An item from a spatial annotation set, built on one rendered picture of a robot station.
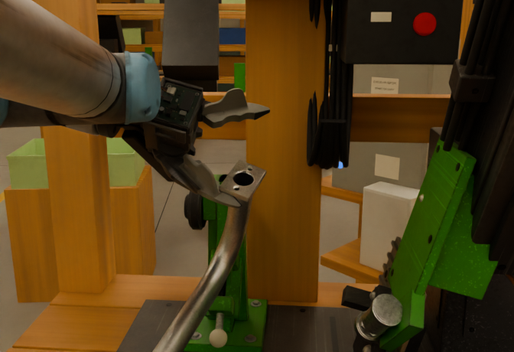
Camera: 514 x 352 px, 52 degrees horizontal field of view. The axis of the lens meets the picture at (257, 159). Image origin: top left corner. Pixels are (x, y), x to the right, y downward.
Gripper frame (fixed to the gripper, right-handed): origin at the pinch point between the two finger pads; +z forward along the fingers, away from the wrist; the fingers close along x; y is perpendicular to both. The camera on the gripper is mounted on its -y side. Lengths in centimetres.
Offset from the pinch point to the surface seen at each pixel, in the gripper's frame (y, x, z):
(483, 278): 3.3, -9.0, 29.1
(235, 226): -5.5, -7.6, -0.3
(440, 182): 6.9, -0.3, 21.7
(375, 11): 4.1, 27.7, 10.8
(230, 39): -494, 460, -98
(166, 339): -6.0, -23.6, -4.4
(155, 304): -41.4, -12.4, -11.7
